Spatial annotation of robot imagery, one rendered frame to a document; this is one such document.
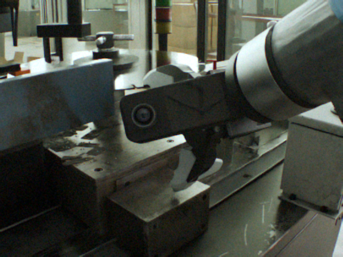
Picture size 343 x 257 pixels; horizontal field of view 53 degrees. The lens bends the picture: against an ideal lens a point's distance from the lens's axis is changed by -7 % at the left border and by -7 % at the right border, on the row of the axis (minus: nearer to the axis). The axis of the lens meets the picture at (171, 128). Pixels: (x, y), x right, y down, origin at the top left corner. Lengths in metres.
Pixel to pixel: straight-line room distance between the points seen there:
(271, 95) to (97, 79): 0.19
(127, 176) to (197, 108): 0.19
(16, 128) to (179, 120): 0.15
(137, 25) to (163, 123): 0.92
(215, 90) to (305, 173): 0.29
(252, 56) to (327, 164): 0.31
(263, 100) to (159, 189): 0.24
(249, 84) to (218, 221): 0.30
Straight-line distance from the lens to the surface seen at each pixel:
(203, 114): 0.33
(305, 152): 0.57
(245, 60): 0.29
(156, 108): 0.33
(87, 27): 0.54
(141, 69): 0.57
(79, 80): 0.38
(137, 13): 1.23
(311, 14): 0.25
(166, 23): 0.88
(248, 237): 0.53
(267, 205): 0.60
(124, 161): 0.50
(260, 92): 0.29
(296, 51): 0.25
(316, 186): 0.58
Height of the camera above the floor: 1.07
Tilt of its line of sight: 21 degrees down
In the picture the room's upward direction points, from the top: straight up
